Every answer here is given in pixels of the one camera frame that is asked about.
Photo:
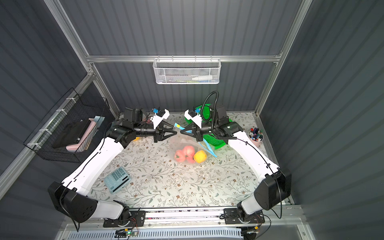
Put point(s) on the black wire wall basket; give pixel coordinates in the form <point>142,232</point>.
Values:
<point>78,108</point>

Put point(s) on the white tube in basket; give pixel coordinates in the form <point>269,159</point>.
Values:
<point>206,78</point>

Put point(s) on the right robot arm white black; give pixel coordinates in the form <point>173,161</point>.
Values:
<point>275,183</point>

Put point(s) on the green plastic basket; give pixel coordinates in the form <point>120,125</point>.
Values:
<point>217,124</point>

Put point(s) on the pink peach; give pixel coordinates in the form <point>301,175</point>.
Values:
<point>179,156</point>
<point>189,151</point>
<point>190,160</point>

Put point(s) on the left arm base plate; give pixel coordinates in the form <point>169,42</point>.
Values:
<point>128,219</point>

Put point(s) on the pink handle tool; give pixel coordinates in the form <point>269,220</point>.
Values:
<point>75,147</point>

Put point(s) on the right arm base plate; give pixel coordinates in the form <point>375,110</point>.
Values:
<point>234,216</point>

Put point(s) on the white wire wall basket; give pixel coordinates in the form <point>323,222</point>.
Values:
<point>181,73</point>

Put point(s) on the black pouch in basket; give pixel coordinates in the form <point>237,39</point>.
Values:
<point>71,134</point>

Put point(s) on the pink peach top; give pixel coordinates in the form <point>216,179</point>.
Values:
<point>189,151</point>

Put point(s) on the pink pen cup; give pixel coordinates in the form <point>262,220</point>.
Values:
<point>257,137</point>

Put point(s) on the teal calculator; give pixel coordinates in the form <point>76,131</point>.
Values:
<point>116,180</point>

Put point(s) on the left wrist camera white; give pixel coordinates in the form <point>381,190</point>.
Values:
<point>159,116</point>

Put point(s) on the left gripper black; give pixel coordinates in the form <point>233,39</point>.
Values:
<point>157,131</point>

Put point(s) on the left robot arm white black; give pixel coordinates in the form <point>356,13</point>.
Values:
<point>71,196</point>

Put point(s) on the pink peach bottom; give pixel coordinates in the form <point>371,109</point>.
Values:
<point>190,160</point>

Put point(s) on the yellow peach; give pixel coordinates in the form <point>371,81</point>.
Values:
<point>200,156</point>

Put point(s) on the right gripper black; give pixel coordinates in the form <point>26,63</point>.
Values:
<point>196,131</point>

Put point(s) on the clear zip-top bag blue zipper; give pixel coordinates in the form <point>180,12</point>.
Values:
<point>124,132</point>

